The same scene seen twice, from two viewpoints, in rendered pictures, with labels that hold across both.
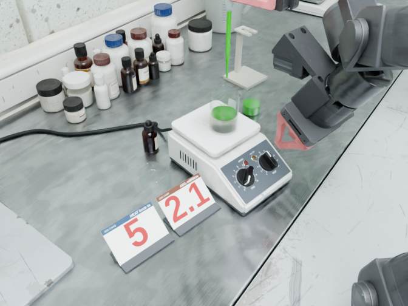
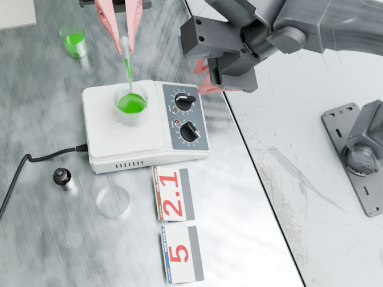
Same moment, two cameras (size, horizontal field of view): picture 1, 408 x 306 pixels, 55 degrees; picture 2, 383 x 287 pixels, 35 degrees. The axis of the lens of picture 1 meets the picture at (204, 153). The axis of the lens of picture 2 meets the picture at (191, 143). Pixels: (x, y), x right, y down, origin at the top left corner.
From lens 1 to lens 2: 0.64 m
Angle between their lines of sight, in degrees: 44
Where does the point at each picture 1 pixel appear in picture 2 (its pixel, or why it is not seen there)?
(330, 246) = (274, 115)
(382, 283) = (374, 143)
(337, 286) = (305, 138)
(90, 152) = (27, 246)
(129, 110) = not seen: outside the picture
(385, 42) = (326, 42)
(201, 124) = (113, 129)
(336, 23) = (232, 8)
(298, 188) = not seen: hidden behind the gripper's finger
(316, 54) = (223, 32)
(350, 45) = (295, 48)
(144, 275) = (214, 267)
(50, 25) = not seen: outside the picture
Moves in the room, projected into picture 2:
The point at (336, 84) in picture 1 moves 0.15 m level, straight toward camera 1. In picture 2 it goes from (264, 50) to (333, 136)
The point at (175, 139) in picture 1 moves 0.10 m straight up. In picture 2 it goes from (106, 162) to (100, 142)
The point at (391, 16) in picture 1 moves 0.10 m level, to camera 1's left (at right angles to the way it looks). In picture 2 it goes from (329, 31) to (286, 95)
